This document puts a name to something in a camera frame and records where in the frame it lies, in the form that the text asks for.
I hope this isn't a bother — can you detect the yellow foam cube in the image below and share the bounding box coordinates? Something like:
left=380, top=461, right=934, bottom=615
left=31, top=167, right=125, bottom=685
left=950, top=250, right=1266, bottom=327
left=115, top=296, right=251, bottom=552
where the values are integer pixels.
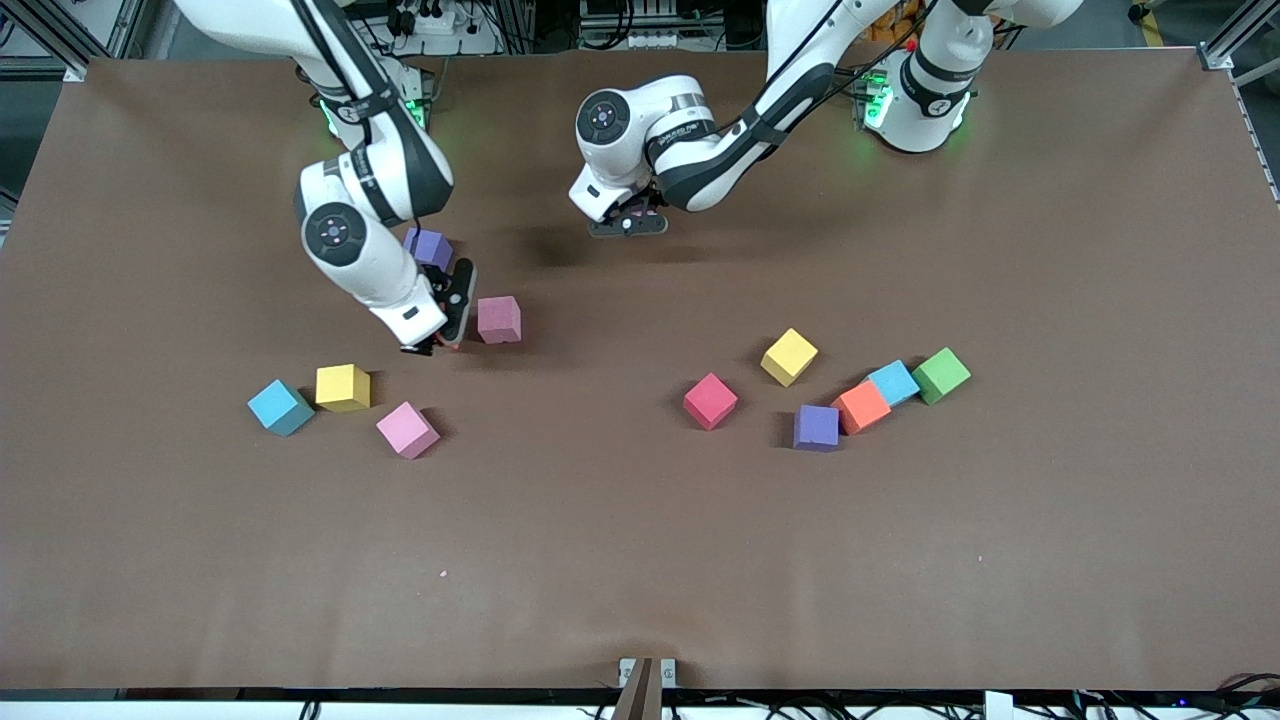
left=315, top=363, right=372, bottom=413
left=760, top=328, right=819, bottom=388

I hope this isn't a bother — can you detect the red foam cube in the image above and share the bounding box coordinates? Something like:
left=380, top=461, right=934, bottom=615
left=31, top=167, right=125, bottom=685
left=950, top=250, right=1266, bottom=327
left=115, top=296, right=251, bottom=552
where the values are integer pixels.
left=683, top=373, right=739, bottom=431

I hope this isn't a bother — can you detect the purple foam cube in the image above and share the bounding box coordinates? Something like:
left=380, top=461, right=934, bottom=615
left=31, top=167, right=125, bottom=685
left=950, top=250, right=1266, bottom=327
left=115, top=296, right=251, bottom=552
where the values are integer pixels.
left=405, top=228, right=454, bottom=273
left=793, top=404, right=841, bottom=453

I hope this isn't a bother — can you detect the blue foam cube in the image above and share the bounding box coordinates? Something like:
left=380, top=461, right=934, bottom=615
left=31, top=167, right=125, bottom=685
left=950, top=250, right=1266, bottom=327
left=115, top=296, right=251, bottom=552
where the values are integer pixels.
left=866, top=360, right=921, bottom=407
left=247, top=379, right=315, bottom=438

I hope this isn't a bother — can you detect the white power strip with plugs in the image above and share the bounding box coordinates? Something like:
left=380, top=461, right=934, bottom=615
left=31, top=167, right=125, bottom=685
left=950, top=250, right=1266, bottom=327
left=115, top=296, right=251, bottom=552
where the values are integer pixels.
left=385, top=0, right=501, bottom=56

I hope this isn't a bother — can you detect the brown table cover sheet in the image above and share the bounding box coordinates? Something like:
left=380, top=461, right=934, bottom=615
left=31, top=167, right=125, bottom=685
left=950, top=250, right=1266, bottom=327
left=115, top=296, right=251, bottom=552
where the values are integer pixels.
left=0, top=48, right=1280, bottom=693

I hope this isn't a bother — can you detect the pile of orange objects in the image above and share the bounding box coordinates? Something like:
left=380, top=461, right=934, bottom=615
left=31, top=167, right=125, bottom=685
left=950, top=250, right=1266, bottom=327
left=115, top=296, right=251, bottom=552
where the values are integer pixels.
left=862, top=0, right=931, bottom=43

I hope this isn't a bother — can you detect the green foam cube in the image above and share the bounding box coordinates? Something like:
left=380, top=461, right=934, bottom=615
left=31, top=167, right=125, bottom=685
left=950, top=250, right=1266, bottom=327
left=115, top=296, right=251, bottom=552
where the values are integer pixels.
left=911, top=347, right=972, bottom=406

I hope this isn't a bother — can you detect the metal bracket with brown post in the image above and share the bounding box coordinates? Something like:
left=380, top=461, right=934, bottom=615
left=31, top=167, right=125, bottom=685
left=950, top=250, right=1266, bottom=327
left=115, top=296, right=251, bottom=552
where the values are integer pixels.
left=612, top=657, right=678, bottom=720

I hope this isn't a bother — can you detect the aluminium frame profile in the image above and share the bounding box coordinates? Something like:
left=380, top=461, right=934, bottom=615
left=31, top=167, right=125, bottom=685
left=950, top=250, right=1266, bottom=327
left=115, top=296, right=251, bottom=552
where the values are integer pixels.
left=1200, top=0, right=1280, bottom=86
left=0, top=0, right=91, bottom=83

